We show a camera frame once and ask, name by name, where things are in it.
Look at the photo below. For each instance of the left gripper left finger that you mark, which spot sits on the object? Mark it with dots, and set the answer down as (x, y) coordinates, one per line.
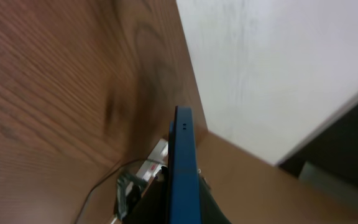
(152, 207)

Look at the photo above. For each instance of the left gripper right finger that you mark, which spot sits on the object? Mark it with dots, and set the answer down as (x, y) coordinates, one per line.
(210, 211)

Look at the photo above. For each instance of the blue Galaxy smartphone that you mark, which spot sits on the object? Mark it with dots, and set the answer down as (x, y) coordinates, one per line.
(183, 182)

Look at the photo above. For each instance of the white power strip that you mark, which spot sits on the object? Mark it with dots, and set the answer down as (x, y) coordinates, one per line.
(154, 162)

